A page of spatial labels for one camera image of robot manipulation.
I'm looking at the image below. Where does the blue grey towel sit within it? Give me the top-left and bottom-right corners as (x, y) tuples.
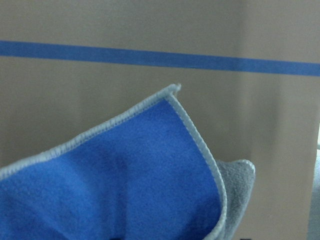
(0, 84), (256, 240)

